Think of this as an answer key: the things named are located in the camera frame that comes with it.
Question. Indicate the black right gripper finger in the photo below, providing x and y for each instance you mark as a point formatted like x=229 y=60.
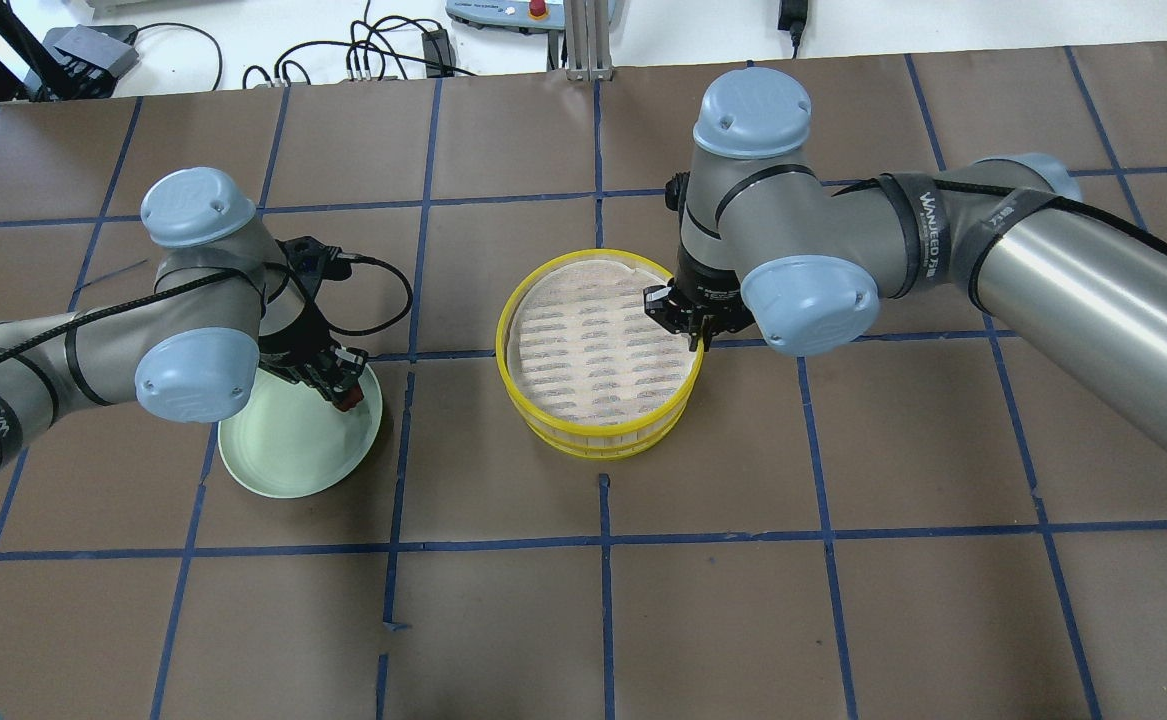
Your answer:
x=699 y=327
x=659 y=304

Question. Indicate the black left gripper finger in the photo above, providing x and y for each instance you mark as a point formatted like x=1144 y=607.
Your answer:
x=351 y=363
x=328 y=381

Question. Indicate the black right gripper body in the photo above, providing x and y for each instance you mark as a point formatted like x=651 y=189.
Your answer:
x=711 y=296

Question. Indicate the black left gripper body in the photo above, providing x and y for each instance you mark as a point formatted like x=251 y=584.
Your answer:
x=300 y=338

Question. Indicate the yellow steamer basket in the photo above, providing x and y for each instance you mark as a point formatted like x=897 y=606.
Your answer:
x=597 y=443
x=573 y=341

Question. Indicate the red-brown bun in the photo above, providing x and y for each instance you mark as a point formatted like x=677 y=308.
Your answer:
x=349 y=401

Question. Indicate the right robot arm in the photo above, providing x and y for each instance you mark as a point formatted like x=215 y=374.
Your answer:
x=762 y=244

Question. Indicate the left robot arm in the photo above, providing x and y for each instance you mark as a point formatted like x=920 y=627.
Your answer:
x=229 y=300

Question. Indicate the green plate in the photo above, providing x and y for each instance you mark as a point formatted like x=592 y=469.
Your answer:
x=288 y=442

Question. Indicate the black power adapter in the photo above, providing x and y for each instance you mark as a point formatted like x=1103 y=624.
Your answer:
x=793 y=16

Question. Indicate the teach pendant near plate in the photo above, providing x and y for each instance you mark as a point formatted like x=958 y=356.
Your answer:
x=524 y=17

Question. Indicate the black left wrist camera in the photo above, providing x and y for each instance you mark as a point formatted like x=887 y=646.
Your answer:
x=314 y=261

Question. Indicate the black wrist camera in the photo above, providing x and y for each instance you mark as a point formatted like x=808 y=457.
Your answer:
x=676 y=192
x=314 y=261

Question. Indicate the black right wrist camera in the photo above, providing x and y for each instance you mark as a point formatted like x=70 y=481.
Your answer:
x=676 y=192

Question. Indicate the aluminium frame post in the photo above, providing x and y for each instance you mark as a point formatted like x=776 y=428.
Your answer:
x=587 y=31

